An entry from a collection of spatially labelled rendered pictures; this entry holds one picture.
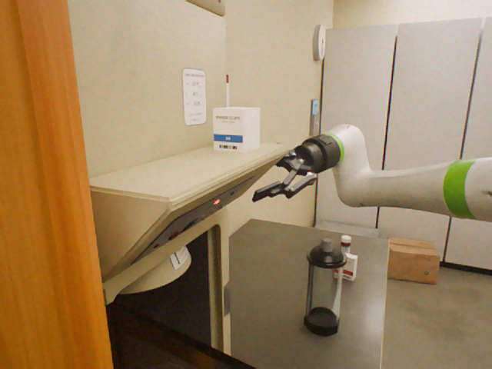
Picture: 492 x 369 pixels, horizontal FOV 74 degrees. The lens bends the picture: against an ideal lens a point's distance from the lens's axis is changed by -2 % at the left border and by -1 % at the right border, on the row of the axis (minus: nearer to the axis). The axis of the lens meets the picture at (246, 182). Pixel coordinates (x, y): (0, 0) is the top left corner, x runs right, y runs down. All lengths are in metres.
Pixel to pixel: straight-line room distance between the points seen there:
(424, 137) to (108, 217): 3.16
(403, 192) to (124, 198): 0.63
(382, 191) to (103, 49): 0.67
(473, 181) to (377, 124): 2.67
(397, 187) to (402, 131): 2.52
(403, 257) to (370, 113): 1.32
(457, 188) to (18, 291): 0.66
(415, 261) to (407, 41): 1.90
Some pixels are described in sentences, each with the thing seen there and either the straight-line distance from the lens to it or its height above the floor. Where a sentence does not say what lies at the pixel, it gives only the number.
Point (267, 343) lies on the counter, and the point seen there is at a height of 0.94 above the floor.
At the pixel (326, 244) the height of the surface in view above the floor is 1.20.
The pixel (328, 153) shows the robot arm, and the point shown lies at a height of 1.45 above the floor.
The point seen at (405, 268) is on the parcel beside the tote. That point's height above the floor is 0.12.
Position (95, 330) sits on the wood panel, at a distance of 0.28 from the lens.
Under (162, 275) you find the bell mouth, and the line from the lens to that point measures 0.52.
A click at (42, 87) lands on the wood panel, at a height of 1.59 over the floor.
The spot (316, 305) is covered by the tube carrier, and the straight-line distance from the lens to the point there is 0.98.
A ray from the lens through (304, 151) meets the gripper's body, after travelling 0.81.
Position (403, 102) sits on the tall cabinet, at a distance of 3.31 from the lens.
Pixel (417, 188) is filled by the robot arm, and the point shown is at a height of 1.40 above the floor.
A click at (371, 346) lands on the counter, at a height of 0.94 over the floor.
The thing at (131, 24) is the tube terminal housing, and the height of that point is 1.66.
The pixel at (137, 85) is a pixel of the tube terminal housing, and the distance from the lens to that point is 0.40.
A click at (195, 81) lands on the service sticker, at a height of 1.61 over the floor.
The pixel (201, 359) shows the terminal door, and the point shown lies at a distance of 0.30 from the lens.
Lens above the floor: 1.59
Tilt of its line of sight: 15 degrees down
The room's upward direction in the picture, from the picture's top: straight up
